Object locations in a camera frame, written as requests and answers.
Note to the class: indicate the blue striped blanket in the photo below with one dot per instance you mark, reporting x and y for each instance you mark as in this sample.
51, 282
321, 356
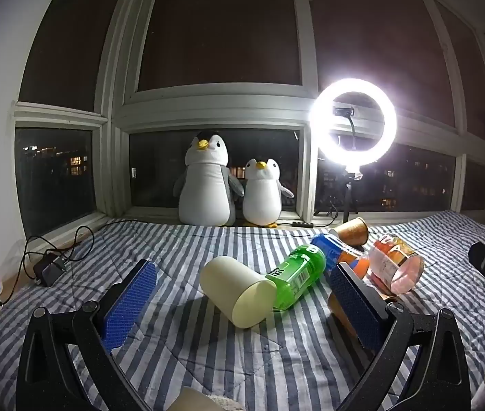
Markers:
208, 351

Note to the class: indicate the black phone holder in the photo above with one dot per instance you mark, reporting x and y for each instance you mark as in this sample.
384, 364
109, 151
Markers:
344, 110

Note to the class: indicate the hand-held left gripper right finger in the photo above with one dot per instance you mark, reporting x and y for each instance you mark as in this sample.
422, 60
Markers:
354, 308

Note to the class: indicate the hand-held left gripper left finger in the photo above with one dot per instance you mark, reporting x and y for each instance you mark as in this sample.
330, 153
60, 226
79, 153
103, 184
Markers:
131, 304

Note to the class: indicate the white window frame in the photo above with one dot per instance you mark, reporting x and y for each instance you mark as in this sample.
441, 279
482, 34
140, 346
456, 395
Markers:
221, 102

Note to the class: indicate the black charger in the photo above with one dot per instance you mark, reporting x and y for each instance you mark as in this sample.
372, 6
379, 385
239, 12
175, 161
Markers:
49, 270

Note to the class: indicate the cream fluffy cloth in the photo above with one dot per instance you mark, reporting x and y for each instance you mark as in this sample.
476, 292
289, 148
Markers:
206, 400

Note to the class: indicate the green plastic bottle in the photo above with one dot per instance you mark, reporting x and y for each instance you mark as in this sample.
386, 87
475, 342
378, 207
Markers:
300, 272

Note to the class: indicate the small penguin plush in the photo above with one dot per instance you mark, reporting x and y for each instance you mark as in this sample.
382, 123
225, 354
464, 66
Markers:
261, 197

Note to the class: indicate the brown paper cup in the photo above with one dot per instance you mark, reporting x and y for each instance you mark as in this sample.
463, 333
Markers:
354, 231

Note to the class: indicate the large penguin plush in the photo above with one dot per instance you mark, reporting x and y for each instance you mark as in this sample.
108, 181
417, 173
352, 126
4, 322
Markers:
206, 188

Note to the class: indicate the clear jar with orange label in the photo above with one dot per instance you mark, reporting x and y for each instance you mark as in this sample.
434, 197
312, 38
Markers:
394, 265

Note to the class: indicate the blue and orange bottle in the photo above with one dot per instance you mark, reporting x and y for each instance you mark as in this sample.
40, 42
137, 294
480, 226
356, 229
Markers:
332, 246

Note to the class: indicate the black tripod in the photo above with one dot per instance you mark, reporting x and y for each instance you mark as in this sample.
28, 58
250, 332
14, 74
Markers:
348, 205

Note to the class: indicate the cream cup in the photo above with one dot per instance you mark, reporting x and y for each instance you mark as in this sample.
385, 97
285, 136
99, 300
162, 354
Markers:
234, 284

